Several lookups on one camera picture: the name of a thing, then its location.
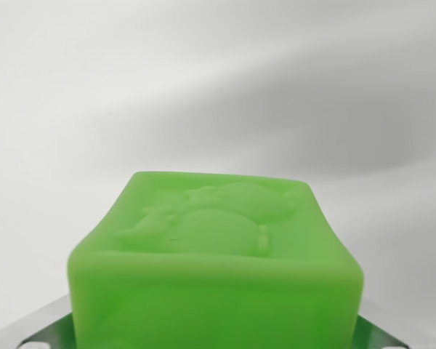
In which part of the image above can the black-tipped silver gripper left finger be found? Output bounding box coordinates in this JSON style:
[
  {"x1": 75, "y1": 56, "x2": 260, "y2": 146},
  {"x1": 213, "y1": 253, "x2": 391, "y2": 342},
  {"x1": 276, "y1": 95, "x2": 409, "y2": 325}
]
[{"x1": 0, "y1": 293, "x2": 78, "y2": 349}]

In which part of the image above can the black-tipped silver gripper right finger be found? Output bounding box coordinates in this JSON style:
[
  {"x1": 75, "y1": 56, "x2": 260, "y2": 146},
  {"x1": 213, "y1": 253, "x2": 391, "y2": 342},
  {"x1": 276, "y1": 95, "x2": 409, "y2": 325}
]
[{"x1": 355, "y1": 294, "x2": 436, "y2": 349}]

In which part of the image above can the green embossed soft cube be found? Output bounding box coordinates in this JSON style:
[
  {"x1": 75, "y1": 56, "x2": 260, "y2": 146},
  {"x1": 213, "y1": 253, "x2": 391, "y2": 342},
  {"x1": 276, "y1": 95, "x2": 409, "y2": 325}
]
[{"x1": 66, "y1": 170, "x2": 366, "y2": 349}]

